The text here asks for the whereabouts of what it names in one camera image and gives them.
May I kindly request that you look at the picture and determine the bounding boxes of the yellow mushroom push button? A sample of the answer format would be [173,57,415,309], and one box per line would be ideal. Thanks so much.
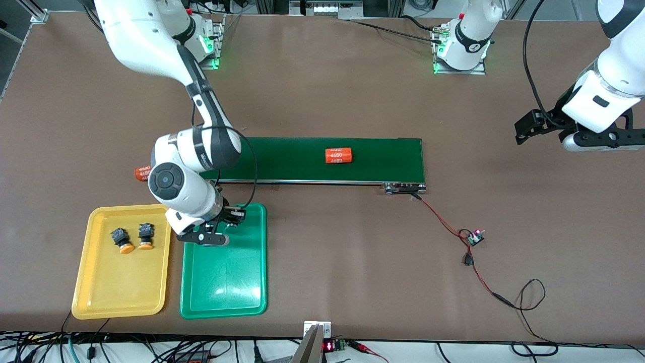
[138,222,155,251]
[110,227,136,255]

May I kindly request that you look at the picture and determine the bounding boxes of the green plastic tray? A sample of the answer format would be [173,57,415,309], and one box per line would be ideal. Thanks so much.
[179,203,268,320]

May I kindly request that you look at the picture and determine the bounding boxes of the green belt conveyor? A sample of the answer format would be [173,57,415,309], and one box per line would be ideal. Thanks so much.
[201,136,428,195]

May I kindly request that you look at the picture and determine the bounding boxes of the yellow plastic tray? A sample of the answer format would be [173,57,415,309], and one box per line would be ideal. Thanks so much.
[71,204,173,320]

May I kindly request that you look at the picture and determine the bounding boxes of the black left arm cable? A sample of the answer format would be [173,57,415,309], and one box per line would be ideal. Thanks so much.
[522,0,551,122]

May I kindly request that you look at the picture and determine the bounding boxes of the silver camera pole bracket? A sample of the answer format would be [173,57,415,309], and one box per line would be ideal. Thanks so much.
[291,320,333,363]

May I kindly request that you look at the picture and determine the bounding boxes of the thin black looped cable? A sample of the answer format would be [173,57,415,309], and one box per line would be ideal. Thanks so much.
[511,279,559,356]

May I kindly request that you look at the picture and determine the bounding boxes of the black cable to arm base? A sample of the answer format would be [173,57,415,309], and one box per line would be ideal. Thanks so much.
[348,15,444,43]

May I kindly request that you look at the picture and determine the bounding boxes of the red and black power cable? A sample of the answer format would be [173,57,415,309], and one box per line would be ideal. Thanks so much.
[411,193,514,308]

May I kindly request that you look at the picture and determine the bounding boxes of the red clip lead wires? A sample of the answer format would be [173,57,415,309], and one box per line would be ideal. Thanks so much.
[348,340,391,363]

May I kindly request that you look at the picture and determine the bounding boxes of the tangled black cables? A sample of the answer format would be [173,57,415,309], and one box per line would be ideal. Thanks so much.
[0,309,303,363]

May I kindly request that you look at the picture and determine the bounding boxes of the silver metal frame structure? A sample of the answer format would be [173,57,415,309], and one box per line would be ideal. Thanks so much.
[254,0,404,20]

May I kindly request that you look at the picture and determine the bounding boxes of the aluminium table corner bracket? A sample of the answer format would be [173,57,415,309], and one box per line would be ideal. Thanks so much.
[20,0,49,24]

